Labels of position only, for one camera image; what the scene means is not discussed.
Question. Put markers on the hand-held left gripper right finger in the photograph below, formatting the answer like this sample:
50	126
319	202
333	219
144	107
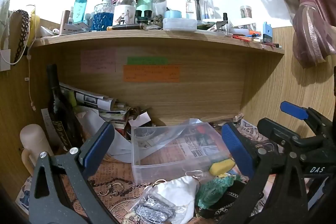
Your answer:
236	146

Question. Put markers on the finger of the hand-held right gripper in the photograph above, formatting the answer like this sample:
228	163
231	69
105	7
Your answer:
294	110
275	129

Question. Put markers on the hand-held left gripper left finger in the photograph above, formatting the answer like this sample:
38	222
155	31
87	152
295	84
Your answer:
99	144

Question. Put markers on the yellow sponge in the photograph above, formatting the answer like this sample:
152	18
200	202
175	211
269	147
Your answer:
221	166

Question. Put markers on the green cloth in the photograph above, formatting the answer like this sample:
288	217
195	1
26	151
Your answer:
214	191

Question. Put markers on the clear plastic box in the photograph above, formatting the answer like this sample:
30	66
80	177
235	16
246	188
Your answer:
170	158

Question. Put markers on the white paper sheet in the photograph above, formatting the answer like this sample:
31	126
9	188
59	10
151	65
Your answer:
115	145

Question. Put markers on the pile of papers and books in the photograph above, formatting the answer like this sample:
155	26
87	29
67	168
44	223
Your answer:
105	108

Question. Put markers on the printed paper table cover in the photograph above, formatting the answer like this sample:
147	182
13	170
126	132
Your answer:
113	179

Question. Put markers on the dark wine bottle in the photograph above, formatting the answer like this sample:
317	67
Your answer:
61	113

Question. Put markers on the wooden desk shelf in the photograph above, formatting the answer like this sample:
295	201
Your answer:
204	92

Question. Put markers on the beige mug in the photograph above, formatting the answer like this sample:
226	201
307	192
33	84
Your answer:
32	142

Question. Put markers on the blue box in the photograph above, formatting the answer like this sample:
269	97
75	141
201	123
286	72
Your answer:
267	32

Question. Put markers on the pink sticky note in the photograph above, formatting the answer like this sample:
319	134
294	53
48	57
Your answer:
97	61

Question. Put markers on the silver glitter item in bag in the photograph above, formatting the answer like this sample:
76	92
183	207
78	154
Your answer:
155	209

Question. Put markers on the orange sticky note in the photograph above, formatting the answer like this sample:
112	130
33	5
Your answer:
151	73

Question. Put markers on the orange pen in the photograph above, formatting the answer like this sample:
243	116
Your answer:
241	37

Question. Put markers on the blue cartoon sticker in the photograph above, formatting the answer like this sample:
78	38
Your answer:
23	196

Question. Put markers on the pink striped curtain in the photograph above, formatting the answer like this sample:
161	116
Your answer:
309	16

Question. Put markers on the green sticky note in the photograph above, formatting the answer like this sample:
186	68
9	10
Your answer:
147	60

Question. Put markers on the jar of pencils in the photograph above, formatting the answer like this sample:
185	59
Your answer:
246	12

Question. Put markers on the white tube with black cap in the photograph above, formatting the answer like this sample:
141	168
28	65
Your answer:
216	26

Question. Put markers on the brown marker pen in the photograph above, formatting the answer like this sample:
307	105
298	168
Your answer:
126	27

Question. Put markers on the pink tube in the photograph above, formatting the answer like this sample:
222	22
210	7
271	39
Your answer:
63	23

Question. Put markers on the glass bottle with blue filling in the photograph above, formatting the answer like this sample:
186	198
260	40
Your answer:
103	16

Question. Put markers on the white printed mug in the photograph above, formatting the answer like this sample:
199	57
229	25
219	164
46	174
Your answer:
124	15

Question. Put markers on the yellow plastic item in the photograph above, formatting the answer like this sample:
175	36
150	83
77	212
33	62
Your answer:
35	27

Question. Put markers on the black lace headband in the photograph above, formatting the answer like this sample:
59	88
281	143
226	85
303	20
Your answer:
21	35

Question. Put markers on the clear lidded container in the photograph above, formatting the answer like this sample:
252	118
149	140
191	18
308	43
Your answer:
179	24

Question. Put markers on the small black binoculars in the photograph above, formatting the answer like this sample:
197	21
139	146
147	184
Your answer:
143	16

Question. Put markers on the blue toner bottle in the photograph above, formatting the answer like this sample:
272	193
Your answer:
80	10

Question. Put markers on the clear pen holder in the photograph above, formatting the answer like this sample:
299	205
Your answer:
199	3

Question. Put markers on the light blue tape roll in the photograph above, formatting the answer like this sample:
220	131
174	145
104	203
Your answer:
173	14

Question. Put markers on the clear glass jar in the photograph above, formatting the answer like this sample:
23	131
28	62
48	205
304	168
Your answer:
159	3

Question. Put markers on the white lace cloth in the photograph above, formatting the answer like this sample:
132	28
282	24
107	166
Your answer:
4	14

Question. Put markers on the white wall charger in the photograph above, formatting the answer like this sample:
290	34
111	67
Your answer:
4	60

